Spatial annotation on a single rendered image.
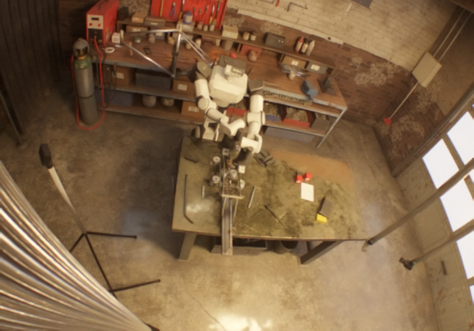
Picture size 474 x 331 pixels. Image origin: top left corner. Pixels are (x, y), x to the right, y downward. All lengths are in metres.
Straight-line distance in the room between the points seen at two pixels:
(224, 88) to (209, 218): 0.87
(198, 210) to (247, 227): 0.33
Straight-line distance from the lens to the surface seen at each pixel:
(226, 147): 1.76
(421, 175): 4.30
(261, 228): 1.82
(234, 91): 1.88
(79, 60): 2.92
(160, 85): 3.11
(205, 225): 1.73
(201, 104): 1.74
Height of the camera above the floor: 2.44
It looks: 48 degrees down
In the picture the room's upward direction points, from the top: 23 degrees clockwise
